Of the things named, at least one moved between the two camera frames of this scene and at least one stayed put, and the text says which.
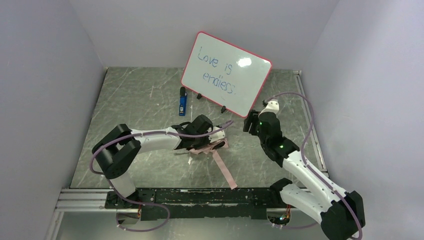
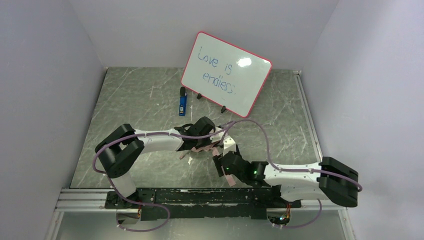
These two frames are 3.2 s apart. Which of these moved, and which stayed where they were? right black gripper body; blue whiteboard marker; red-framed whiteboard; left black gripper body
Moved: right black gripper body
Stayed: red-framed whiteboard; left black gripper body; blue whiteboard marker
